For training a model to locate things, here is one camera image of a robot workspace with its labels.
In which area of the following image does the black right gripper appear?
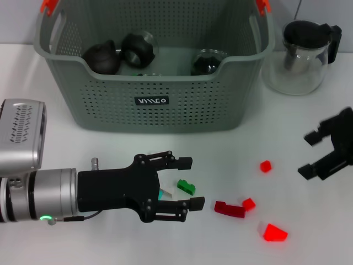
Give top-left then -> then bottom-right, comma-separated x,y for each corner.
297,107 -> 353,182

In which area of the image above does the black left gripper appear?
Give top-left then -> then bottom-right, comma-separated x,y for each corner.
77,150 -> 206,223

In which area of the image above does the grey perforated storage bin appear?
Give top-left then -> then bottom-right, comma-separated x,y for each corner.
33,0 -> 276,135

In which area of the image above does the green two-stud brick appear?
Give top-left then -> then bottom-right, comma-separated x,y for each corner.
177,179 -> 197,197

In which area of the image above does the narrow white brick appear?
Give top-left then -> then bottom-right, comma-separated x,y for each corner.
159,184 -> 178,200

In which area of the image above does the dark red long brick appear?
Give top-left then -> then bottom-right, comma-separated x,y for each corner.
214,200 -> 247,219

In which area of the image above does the small red brick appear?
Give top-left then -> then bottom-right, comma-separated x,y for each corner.
242,197 -> 256,212
260,160 -> 274,174

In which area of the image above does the glass teapot black lid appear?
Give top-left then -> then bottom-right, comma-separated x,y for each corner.
261,19 -> 343,96

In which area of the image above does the bright red slope brick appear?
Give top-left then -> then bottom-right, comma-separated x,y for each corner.
258,222 -> 289,242

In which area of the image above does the black clay teapot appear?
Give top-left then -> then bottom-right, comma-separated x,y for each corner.
82,39 -> 121,75

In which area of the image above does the thin dark wall cable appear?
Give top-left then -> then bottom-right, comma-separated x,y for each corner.
292,0 -> 303,20

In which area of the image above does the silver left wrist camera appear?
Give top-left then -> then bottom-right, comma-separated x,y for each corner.
0,98 -> 47,178

